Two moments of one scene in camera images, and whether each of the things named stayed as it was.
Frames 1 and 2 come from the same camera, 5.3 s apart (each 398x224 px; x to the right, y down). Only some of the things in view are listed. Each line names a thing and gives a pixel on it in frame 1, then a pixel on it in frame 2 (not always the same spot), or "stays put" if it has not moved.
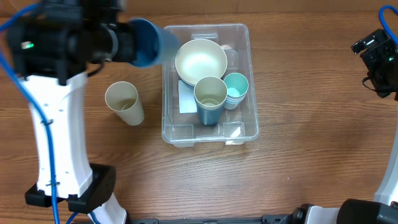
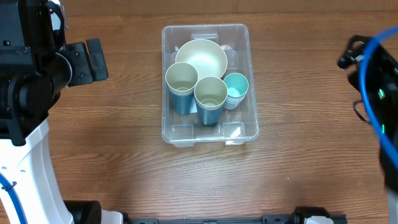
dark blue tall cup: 150,46 -> 182,104
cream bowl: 199,58 stays put
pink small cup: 235,99 stays put
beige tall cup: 122,98 -> 181,78
